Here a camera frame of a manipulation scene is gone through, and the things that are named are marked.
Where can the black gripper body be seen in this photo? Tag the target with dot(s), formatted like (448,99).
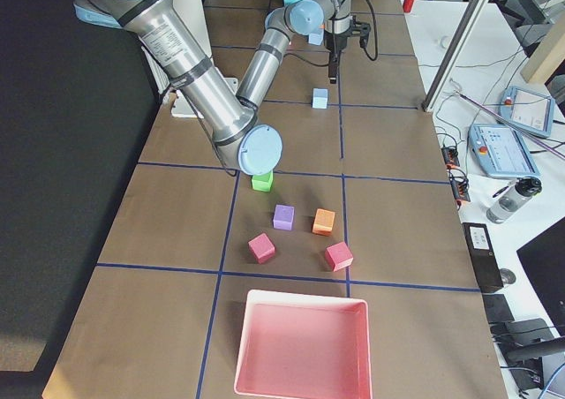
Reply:
(334,46)

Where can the light blue block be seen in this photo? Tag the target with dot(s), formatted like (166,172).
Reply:
(320,98)
(316,37)

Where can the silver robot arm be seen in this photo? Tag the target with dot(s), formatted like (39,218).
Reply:
(175,35)
(300,18)

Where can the green foam block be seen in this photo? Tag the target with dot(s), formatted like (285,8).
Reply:
(264,182)

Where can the purple foam block right side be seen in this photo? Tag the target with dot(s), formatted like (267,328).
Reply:
(283,217)

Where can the near teach pendant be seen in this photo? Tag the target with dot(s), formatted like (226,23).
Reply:
(501,152)

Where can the teach pendant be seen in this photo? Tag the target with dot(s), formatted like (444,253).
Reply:
(532,111)
(501,152)

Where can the red foam block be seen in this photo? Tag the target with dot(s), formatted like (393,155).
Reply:
(338,256)

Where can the far teach pendant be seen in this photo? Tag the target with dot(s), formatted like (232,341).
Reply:
(532,111)

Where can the magenta foam block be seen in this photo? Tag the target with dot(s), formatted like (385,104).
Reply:
(262,248)

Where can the clear water bottle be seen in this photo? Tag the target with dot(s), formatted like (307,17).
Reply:
(513,198)

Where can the black power adapter box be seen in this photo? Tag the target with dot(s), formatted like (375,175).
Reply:
(486,270)

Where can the black monitor corner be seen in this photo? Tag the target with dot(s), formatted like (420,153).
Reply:
(542,260)

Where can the pink plastic tray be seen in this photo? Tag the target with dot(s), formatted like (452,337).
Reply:
(304,346)

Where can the aluminium frame post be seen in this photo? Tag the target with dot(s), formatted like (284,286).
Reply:
(459,39)

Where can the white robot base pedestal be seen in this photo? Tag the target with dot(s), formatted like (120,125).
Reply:
(192,14)

